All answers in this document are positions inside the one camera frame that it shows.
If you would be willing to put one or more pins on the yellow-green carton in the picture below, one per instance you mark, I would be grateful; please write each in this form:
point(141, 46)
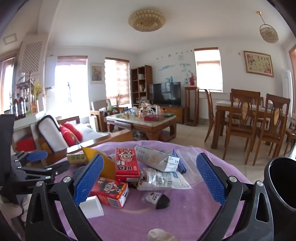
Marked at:
point(76, 158)

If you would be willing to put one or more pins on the window with blind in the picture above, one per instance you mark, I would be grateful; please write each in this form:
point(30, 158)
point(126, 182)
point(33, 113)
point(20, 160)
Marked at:
point(69, 83)
point(116, 78)
point(208, 71)

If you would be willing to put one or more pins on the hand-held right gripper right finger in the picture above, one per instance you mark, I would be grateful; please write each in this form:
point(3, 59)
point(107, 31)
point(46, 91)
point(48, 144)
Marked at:
point(211, 178)

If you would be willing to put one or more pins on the wooden door frame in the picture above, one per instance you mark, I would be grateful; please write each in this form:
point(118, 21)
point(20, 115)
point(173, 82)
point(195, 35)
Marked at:
point(292, 55)

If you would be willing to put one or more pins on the wooden armchair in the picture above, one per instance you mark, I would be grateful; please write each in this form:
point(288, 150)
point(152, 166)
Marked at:
point(99, 106)

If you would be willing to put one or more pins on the framed floral picture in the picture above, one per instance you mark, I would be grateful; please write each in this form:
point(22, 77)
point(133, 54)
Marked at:
point(258, 63)

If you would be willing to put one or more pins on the wooden sofa white cushions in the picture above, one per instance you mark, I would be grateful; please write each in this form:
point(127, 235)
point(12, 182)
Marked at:
point(50, 136)

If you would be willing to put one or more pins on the metal bottle rack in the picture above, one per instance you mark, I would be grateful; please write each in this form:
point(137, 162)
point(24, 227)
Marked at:
point(23, 102)

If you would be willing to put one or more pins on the small white box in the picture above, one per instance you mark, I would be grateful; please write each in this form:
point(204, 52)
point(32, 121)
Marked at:
point(91, 206)

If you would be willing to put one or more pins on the black television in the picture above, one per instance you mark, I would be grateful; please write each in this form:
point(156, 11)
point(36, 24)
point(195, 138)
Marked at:
point(165, 93)

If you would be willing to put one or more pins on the round ceiling lamp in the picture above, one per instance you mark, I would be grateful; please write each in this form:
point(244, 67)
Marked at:
point(146, 20)

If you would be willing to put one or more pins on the wooden dining chair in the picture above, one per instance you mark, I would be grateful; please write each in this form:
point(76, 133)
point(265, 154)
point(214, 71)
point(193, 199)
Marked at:
point(242, 109)
point(275, 115)
point(291, 133)
point(210, 109)

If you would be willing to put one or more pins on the black trash bin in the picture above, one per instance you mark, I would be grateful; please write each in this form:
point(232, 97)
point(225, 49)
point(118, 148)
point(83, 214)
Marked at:
point(272, 192)

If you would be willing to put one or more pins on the wooden dining table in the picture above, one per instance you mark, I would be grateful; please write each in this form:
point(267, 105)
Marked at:
point(222, 107)

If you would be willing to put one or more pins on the purple cloth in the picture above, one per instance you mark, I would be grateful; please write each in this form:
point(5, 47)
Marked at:
point(185, 208)

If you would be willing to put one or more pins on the person's right hand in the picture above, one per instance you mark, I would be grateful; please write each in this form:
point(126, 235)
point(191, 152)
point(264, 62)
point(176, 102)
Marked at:
point(161, 235)

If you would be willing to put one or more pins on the white standing air conditioner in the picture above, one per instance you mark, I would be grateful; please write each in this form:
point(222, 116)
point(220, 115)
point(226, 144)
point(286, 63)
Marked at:
point(287, 83)

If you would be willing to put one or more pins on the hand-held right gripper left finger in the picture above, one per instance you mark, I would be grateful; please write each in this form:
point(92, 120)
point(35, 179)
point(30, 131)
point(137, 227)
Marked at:
point(89, 178)

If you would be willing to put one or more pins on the white barcode plastic package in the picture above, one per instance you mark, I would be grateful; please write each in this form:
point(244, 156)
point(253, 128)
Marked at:
point(161, 178)

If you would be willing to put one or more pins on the black and white small packet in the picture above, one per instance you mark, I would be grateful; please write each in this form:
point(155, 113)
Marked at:
point(161, 201)

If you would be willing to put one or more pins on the wooden coffee table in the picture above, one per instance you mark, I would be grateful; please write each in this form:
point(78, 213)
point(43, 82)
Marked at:
point(150, 126)

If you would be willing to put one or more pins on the framed sunflower picture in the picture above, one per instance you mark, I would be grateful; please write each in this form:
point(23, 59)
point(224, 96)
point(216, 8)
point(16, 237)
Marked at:
point(96, 73)

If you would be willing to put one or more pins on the wooden television stand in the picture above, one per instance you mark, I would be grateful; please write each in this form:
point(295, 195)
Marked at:
point(173, 113)

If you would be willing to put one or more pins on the coffee table clutter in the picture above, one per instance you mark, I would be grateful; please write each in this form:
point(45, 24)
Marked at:
point(148, 111)

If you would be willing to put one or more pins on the white radiator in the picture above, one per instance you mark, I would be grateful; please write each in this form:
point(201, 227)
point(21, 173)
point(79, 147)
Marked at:
point(208, 109)

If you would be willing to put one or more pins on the blue packet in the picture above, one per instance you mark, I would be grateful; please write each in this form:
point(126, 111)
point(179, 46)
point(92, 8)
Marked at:
point(181, 166)

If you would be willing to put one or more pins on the person's left hand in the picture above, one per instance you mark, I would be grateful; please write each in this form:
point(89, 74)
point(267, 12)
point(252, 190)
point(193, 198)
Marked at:
point(11, 209)

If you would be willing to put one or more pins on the white lattice cabinet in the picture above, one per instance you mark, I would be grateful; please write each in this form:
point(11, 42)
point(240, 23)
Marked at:
point(32, 55)

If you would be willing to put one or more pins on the red flower vase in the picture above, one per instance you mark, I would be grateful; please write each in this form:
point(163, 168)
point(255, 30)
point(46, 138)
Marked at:
point(192, 80)

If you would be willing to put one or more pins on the tall wooden plant stand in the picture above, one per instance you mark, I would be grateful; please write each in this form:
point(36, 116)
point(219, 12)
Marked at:
point(191, 89)

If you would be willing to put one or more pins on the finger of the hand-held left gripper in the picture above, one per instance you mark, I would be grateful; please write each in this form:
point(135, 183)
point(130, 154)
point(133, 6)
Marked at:
point(55, 169)
point(37, 155)

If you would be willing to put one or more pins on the red cushion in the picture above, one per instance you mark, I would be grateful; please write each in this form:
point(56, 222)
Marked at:
point(69, 138)
point(76, 131)

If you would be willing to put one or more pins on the yellow envelope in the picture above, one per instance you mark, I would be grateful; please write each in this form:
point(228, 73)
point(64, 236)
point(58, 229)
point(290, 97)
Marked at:
point(107, 166)

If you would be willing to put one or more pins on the red milk carton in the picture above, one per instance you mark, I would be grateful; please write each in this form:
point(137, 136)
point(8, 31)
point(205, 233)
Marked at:
point(126, 162)
point(111, 190)

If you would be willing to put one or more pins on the red box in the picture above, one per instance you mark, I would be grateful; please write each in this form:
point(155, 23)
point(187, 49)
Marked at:
point(25, 144)

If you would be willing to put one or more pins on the clear plastic bag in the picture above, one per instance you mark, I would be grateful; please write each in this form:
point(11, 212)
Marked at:
point(189, 155)

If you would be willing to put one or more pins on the white and blue carton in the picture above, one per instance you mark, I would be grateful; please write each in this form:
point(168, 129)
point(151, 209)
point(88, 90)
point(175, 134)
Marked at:
point(150, 157)

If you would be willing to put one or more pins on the wooden bookshelf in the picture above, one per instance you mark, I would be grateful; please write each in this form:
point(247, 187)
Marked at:
point(149, 76)

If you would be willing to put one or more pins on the crystal pendant lamp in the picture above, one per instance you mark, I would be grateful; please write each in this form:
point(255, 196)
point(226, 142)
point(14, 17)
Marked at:
point(268, 33)

